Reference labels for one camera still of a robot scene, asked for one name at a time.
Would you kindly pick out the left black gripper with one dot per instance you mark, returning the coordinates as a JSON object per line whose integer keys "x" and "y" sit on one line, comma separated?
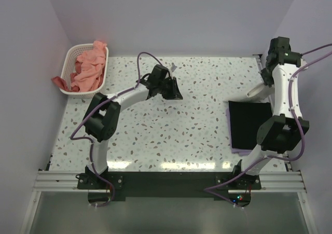
{"x": 174, "y": 93}

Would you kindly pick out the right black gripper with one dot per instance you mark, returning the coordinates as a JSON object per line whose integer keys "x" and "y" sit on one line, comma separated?
{"x": 267, "y": 79}

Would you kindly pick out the white t-shirt red print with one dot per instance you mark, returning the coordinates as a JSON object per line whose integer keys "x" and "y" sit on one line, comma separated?
{"x": 258, "y": 93}

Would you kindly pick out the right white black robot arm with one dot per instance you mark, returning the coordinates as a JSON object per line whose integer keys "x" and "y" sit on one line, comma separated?
{"x": 286, "y": 127}

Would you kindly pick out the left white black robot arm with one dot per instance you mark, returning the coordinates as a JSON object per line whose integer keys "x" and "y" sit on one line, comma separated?
{"x": 104, "y": 112}

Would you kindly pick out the folded black t-shirt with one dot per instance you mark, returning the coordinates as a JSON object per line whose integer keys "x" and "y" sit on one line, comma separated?
{"x": 245, "y": 120}

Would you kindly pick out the folded lavender t-shirt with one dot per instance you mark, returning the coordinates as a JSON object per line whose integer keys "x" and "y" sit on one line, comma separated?
{"x": 240, "y": 152}

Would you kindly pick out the pink crumpled t-shirt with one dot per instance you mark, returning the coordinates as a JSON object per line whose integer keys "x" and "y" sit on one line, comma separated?
{"x": 89, "y": 68}

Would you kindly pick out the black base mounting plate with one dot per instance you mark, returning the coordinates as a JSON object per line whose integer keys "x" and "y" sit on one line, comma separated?
{"x": 166, "y": 184}

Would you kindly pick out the white plastic laundry basket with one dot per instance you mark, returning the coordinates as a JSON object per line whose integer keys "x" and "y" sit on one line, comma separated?
{"x": 69, "y": 67}

